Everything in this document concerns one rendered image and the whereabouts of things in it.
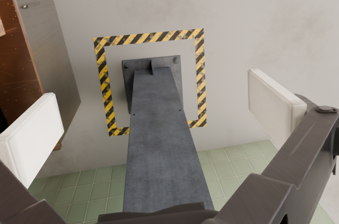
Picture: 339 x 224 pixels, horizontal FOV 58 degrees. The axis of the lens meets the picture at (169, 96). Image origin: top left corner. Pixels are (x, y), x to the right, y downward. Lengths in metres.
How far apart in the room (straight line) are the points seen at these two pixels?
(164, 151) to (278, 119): 0.75
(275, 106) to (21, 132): 0.13
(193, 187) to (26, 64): 0.72
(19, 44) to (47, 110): 0.96
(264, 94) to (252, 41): 1.60
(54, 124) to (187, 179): 0.60
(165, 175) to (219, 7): 1.10
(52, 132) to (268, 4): 1.64
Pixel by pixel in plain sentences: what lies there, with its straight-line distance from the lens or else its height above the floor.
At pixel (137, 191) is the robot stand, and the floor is 1.04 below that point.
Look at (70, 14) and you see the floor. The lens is 1.69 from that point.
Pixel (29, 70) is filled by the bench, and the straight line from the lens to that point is 1.17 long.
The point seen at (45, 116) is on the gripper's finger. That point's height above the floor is 1.47.
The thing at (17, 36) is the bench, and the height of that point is 0.58.
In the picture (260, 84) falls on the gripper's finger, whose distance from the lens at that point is 0.19.
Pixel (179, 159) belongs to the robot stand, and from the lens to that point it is 0.86.
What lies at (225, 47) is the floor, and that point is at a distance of 1.74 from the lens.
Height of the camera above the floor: 1.64
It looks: 68 degrees down
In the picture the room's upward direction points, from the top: 167 degrees clockwise
